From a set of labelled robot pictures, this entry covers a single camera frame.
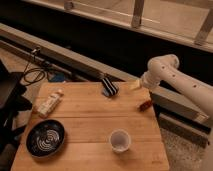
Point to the grey metal rail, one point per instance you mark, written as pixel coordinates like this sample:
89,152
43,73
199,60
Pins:
163,97

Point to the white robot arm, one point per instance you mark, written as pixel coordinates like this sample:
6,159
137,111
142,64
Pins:
165,68

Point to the blue object on floor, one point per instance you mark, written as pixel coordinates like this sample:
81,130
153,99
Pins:
59,77

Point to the black patterned ceramic bowl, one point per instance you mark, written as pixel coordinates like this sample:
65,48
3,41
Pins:
45,138

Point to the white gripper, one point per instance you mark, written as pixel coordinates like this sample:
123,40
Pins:
147,80

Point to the black chair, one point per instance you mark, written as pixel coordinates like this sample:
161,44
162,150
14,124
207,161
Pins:
12,102

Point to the white plastic bottle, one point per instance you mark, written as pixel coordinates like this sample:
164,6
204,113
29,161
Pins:
50,103

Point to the clear plastic cup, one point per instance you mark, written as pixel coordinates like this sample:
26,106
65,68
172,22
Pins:
120,141

